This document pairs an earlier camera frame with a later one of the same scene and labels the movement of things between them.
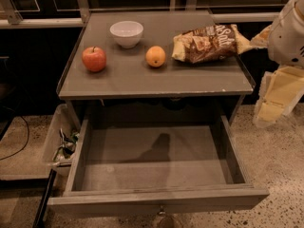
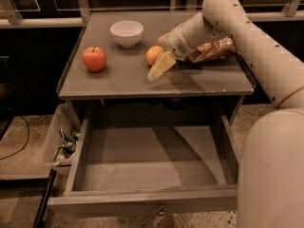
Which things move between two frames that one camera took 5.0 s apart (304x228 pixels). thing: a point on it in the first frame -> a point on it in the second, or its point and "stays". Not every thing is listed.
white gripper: x=287 y=38 -> x=175 y=44
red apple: x=94 y=58 stays
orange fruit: x=155 y=56 stays
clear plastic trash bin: x=63 y=141 stays
